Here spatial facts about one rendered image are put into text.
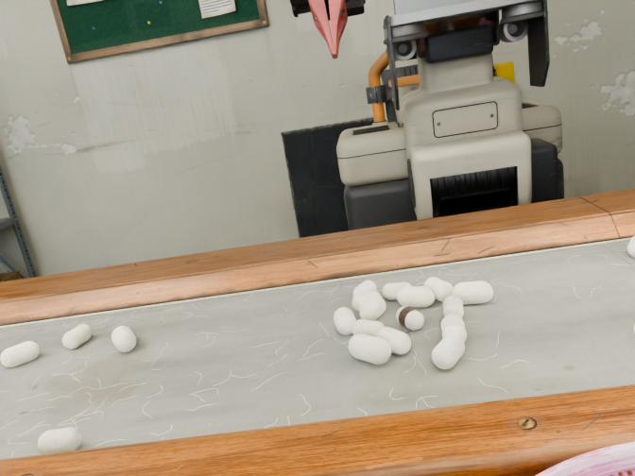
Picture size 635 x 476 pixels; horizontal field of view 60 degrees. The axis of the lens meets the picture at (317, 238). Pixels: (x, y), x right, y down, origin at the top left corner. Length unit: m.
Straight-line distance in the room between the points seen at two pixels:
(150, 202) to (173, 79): 0.59
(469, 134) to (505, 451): 0.85
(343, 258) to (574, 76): 2.10
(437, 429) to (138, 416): 0.24
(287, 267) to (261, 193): 1.95
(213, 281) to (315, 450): 0.37
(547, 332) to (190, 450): 0.29
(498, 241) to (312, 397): 0.33
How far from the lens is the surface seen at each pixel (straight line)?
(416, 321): 0.49
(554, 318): 0.51
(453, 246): 0.66
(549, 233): 0.68
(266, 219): 2.62
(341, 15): 0.81
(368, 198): 1.38
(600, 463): 0.32
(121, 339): 0.58
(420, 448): 0.33
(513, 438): 0.34
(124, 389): 0.52
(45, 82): 2.87
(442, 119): 1.10
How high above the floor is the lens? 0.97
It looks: 16 degrees down
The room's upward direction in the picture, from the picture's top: 10 degrees counter-clockwise
